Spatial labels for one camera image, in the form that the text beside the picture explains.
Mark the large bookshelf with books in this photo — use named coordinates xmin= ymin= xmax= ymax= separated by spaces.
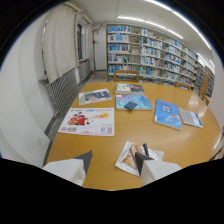
xmin=105 ymin=23 xmax=199 ymax=88

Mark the grey radiator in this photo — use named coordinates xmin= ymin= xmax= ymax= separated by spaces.
xmin=44 ymin=68 xmax=80 ymax=116

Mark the white curtain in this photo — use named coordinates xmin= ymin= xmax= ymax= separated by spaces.
xmin=42 ymin=3 xmax=80 ymax=84

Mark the wooden chair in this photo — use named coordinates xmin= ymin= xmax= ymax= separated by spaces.
xmin=174 ymin=81 xmax=194 ymax=91
xmin=113 ymin=69 xmax=140 ymax=83
xmin=198 ymin=87 xmax=212 ymax=106

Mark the white poster with red figures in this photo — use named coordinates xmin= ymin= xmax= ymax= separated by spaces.
xmin=57 ymin=106 xmax=116 ymax=137

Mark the dark blue card holder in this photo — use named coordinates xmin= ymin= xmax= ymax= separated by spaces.
xmin=123 ymin=101 xmax=138 ymax=111

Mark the green bordered magazine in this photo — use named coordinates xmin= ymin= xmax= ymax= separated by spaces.
xmin=78 ymin=88 xmax=113 ymax=107

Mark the grey blue booklet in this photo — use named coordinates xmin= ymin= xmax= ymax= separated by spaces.
xmin=178 ymin=107 xmax=204 ymax=129

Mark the light blue illustrated book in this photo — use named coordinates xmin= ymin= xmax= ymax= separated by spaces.
xmin=115 ymin=94 xmax=154 ymax=112

